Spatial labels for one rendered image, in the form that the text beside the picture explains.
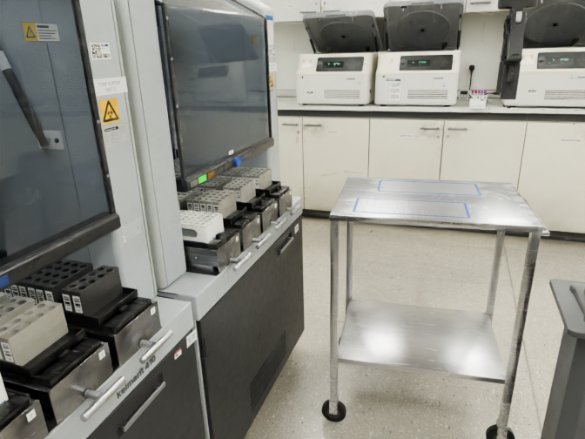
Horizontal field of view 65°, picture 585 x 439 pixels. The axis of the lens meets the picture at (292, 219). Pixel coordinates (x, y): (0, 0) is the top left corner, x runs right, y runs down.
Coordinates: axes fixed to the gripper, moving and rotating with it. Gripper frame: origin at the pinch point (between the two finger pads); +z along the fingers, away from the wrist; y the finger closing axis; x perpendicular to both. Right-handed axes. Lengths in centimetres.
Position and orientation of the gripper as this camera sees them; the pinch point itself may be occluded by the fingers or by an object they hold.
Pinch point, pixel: (506, 91)
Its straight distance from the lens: 114.2
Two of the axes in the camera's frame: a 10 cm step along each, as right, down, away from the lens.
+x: -9.4, -0.9, 3.2
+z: 0.3, 9.4, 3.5
